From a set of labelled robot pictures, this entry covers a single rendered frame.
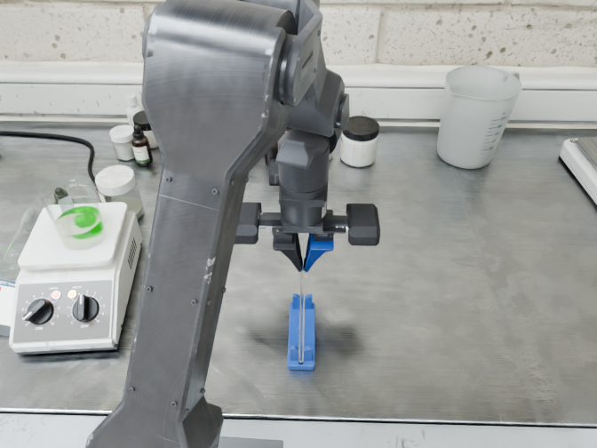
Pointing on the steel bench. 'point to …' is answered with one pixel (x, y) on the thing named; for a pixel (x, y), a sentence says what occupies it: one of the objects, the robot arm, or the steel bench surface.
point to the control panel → (63, 311)
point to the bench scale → (582, 162)
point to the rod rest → (298, 334)
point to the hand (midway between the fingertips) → (303, 252)
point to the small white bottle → (131, 107)
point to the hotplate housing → (124, 255)
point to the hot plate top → (64, 258)
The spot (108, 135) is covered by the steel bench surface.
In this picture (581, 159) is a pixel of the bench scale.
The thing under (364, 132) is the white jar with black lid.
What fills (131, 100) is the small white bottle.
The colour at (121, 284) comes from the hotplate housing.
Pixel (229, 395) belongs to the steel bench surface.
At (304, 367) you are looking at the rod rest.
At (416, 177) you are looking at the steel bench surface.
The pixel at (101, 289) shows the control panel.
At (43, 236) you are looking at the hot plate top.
